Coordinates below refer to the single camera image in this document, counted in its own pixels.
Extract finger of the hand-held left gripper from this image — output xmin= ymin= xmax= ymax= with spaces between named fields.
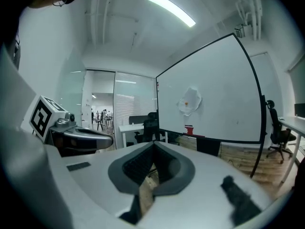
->
xmin=56 ymin=138 xmax=98 ymax=157
xmin=63 ymin=126 xmax=114 ymax=150

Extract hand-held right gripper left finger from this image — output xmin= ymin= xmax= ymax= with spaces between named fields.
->
xmin=61 ymin=141 xmax=155 ymax=219

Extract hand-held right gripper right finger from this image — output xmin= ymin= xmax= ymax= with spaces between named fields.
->
xmin=139 ymin=141 xmax=275 ymax=229

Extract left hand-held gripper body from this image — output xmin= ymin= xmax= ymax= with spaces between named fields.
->
xmin=29 ymin=95 xmax=79 ymax=157

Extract white paper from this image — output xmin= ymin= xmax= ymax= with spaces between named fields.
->
xmin=176 ymin=86 xmax=203 ymax=117

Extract black-framed whiteboard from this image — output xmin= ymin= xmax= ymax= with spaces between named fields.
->
xmin=156 ymin=33 xmax=268 ymax=179

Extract white desk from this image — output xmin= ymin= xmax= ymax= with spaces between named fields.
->
xmin=118 ymin=124 xmax=146 ymax=149
xmin=278 ymin=116 xmax=305 ymax=184

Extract black monitor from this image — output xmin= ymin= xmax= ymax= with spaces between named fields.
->
xmin=294 ymin=103 xmax=305 ymax=118
xmin=129 ymin=115 xmax=149 ymax=125

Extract black office chair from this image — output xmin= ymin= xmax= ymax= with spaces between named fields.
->
xmin=265 ymin=100 xmax=297 ymax=164
xmin=133 ymin=112 xmax=168 ymax=145

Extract frosted glass partition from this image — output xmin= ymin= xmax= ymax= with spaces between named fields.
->
xmin=113 ymin=71 xmax=158 ymax=150

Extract white ceiling pipes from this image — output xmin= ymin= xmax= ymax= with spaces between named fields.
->
xmin=235 ymin=0 xmax=263 ymax=42
xmin=90 ymin=0 xmax=113 ymax=48

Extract grey window blind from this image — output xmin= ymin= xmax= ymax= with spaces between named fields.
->
xmin=286 ymin=55 xmax=305 ymax=105

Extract long ceiling light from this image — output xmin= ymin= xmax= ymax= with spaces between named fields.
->
xmin=142 ymin=0 xmax=197 ymax=28

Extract ceiling junction box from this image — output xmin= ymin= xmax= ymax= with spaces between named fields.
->
xmin=234 ymin=24 xmax=252 ymax=39

